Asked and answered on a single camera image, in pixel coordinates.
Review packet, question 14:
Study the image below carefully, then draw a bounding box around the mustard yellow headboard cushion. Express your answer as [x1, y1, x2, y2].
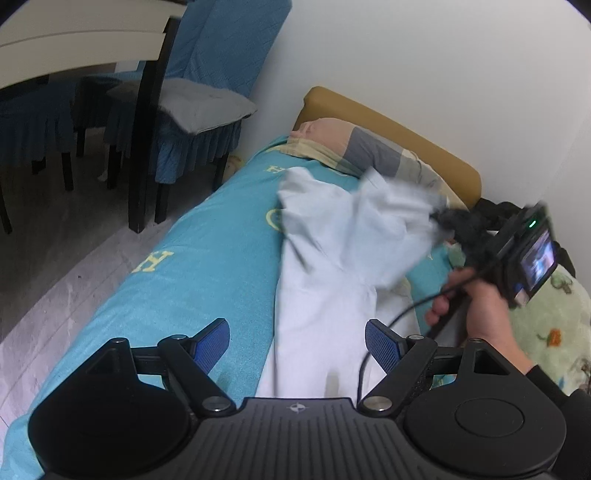
[294, 86, 482, 208]

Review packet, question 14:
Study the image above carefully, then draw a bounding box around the teal bed sheet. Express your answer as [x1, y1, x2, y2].
[0, 133, 459, 480]

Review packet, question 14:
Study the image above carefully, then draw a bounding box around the blue covered chair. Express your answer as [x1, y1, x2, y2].
[105, 1, 293, 233]
[0, 75, 80, 234]

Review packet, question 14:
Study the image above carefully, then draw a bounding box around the striped pillow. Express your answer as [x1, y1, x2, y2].
[276, 118, 466, 209]

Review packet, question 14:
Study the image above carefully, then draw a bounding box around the person right forearm black sleeve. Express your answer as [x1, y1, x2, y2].
[496, 338, 591, 480]

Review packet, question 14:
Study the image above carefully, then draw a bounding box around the green fleece blanket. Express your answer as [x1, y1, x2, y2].
[445, 244, 591, 395]

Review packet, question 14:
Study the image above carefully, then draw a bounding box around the white table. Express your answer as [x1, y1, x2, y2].
[1, 1, 186, 233]

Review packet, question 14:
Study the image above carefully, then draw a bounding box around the black cable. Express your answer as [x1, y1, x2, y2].
[355, 262, 500, 400]

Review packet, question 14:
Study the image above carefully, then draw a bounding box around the grey seat cushion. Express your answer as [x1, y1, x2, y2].
[108, 77, 259, 136]

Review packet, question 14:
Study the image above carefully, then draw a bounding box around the person right hand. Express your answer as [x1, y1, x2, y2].
[442, 268, 524, 365]

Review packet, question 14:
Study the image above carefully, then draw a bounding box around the white printed t-shirt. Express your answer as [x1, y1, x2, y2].
[256, 167, 447, 399]

